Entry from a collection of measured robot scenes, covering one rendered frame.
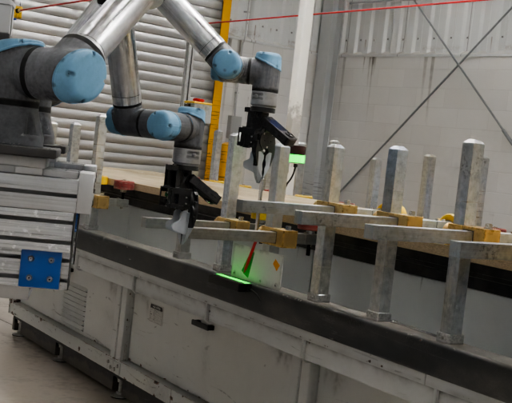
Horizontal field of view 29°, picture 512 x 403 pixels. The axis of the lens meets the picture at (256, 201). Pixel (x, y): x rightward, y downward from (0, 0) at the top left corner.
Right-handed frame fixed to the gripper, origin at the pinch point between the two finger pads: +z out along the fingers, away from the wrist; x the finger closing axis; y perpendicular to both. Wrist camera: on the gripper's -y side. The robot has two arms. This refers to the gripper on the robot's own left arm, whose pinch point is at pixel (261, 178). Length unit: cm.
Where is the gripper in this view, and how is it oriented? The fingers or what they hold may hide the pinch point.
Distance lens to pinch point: 282.3
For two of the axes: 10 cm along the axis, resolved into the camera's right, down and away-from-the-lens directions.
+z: -1.2, 9.9, 0.6
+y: -8.0, -1.3, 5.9
